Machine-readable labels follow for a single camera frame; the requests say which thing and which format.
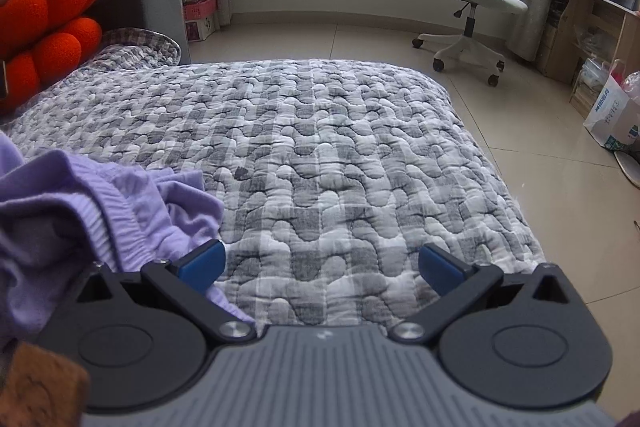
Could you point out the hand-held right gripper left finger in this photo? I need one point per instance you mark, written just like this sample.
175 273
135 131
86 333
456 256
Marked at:
202 264

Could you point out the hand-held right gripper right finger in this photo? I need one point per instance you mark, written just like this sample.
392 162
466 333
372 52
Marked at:
440 269

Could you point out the light purple shirt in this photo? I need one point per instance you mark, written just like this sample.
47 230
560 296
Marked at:
75 227

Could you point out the grey checked quilt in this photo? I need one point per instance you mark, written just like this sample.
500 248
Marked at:
325 147

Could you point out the brown fuzzy cloth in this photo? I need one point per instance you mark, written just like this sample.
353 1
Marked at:
40 387

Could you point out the white round object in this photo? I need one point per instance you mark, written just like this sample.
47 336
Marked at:
630 169

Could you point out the white paper bag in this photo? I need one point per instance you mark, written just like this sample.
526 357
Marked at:
612 112

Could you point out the white box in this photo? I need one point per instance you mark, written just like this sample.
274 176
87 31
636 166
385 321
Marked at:
200 29

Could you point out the pink basket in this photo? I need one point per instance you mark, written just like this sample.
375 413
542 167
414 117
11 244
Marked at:
200 9

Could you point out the orange pumpkin cushion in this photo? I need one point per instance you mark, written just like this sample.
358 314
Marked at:
55 52
50 2

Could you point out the grey sofa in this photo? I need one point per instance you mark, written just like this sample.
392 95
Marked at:
150 2

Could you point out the wooden shelf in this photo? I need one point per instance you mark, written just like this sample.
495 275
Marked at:
582 2

